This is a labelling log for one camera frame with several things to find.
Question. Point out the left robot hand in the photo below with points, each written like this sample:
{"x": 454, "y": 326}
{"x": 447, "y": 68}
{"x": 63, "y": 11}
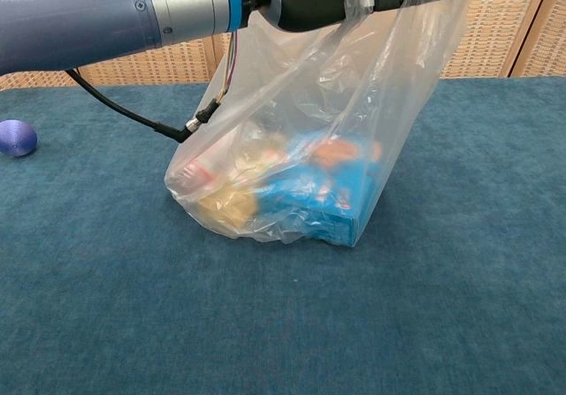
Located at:
{"x": 305, "y": 2}

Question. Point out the transparent plastic carrier bag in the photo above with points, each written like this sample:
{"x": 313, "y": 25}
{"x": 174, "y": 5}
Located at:
{"x": 309, "y": 94}

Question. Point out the red and white snack pack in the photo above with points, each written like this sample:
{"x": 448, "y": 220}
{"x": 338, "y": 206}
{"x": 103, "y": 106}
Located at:
{"x": 199, "y": 172}

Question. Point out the yellow bottle with colourful label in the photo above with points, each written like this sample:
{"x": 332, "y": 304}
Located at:
{"x": 221, "y": 205}

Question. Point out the blue cookie box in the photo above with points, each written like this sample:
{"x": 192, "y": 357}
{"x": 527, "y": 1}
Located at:
{"x": 340, "y": 227}

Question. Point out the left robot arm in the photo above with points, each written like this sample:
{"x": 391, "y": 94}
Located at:
{"x": 88, "y": 19}

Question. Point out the blue-purple egg-shaped ball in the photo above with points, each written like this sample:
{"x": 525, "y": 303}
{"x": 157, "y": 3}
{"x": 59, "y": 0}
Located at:
{"x": 17, "y": 138}

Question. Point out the teal velvet table cloth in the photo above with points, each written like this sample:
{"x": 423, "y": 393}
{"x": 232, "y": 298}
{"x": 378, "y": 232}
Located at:
{"x": 132, "y": 302}

